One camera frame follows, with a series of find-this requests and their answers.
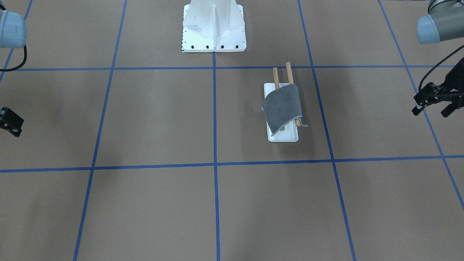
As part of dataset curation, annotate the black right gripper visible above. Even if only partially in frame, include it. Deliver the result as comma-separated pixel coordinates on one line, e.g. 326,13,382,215
0,107,24,137

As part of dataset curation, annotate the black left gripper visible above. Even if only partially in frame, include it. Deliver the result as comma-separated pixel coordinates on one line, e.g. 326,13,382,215
411,67,463,117

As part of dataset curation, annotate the grey towel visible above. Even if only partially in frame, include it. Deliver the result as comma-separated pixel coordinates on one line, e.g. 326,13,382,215
261,83,307,142

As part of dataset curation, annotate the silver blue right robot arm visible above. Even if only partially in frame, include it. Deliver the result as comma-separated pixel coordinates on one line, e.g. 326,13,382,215
0,4,28,137

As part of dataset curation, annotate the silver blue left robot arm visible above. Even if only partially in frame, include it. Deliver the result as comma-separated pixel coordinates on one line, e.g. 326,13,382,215
411,0,464,118

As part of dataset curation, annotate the white towel rack base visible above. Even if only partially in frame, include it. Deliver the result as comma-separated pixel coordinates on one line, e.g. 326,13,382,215
263,83,299,142

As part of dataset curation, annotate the wooden rack rod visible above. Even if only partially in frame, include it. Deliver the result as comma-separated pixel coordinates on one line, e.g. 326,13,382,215
286,62,302,128
272,67,285,132

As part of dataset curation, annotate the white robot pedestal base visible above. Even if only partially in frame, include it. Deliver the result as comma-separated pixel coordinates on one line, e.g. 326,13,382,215
181,0,247,53

